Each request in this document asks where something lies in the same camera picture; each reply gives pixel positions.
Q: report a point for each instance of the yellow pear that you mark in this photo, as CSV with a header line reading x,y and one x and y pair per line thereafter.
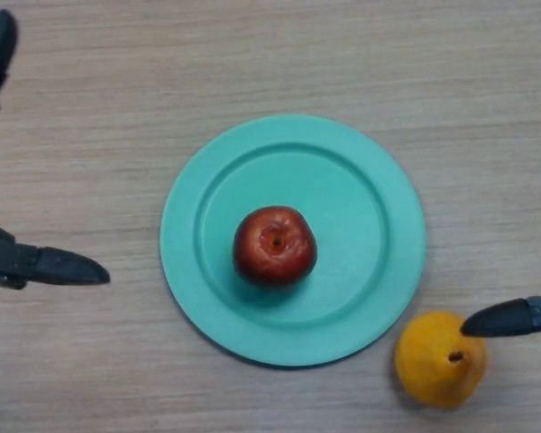
x,y
433,370

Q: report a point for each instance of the red apple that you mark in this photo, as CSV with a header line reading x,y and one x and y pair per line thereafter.
x,y
275,248

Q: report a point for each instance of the green round plate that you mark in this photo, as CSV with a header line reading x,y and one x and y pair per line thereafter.
x,y
356,225

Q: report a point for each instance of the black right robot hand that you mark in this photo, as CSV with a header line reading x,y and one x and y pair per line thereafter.
x,y
509,318

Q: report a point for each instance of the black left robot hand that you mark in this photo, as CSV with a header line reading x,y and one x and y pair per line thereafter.
x,y
49,268

